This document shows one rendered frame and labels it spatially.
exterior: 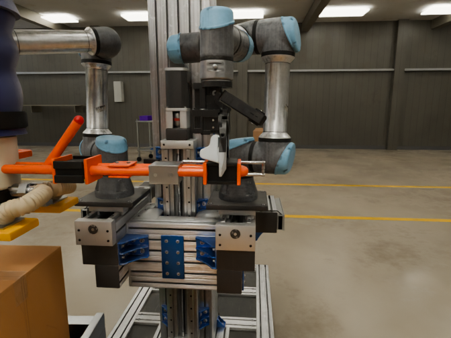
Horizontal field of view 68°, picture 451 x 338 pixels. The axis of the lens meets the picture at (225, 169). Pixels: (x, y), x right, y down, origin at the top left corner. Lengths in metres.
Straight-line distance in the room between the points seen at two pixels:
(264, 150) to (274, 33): 0.39
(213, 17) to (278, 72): 0.48
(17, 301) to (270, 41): 1.05
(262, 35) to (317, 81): 10.28
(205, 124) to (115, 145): 0.63
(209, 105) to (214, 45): 0.13
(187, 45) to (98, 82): 0.64
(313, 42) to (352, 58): 1.33
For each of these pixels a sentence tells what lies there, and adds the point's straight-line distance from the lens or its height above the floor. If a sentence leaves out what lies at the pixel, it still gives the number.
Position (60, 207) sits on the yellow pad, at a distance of 0.98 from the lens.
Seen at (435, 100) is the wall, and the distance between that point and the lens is 12.61.
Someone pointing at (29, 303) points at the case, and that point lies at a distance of 1.11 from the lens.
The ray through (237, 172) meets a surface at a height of 1.24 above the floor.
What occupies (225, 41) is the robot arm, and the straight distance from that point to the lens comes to 0.76.
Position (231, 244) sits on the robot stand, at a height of 0.93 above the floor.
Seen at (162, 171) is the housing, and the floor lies 1.24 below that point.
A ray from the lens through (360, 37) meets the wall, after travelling 11.90.
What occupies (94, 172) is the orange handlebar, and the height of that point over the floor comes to 1.24.
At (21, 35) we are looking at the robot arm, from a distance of 1.27.
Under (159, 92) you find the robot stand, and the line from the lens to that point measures 1.45.
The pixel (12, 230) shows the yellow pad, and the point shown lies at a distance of 0.84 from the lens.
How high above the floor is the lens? 1.38
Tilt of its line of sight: 11 degrees down
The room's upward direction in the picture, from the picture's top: straight up
